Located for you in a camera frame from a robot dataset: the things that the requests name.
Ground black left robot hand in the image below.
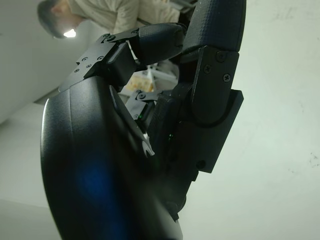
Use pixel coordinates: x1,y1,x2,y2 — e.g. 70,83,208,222
39,0,247,240

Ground person with beige sweater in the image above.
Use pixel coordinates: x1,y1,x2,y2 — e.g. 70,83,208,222
36,0,181,40

